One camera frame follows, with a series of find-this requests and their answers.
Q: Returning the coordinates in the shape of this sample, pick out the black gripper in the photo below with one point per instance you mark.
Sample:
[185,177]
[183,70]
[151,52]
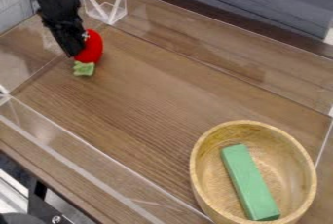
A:
[60,18]

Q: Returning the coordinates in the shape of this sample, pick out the red plush strawberry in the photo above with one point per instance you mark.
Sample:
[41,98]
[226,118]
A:
[90,56]

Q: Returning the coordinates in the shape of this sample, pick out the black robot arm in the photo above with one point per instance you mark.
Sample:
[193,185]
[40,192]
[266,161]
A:
[60,18]

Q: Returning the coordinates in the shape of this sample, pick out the wooden oval bowl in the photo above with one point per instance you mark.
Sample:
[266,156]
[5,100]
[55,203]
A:
[282,161]

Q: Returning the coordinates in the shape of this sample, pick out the green rectangular block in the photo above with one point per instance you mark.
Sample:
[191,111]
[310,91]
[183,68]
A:
[251,190]

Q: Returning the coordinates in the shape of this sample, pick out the clear acrylic corner bracket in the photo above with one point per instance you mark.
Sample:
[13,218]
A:
[106,12]

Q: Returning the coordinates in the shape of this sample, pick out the clear acrylic enclosure wall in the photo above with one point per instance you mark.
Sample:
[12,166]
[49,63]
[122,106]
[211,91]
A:
[110,192]

